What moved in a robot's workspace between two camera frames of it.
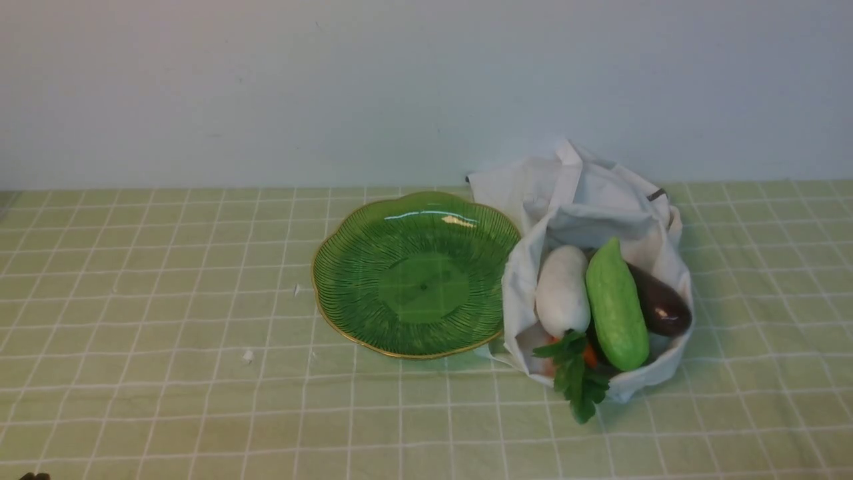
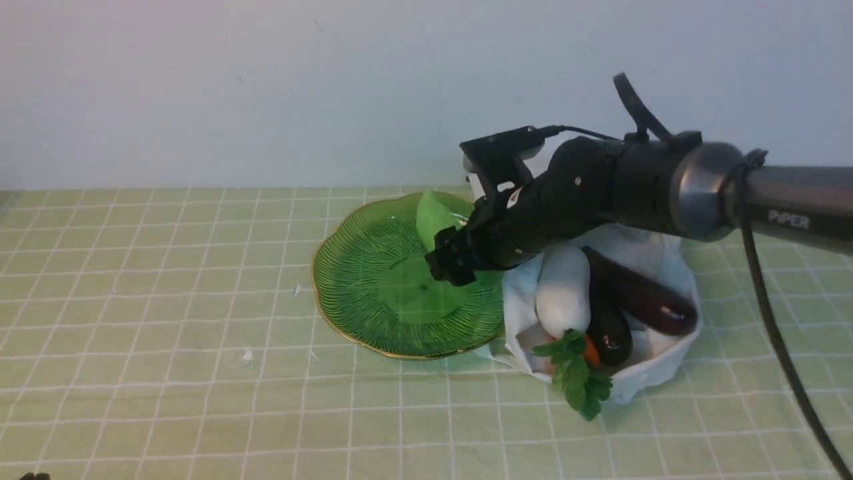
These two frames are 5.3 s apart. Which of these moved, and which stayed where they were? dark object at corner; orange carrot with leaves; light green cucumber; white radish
Moved: light green cucumber
Stayed: orange carrot with leaves; dark object at corner; white radish
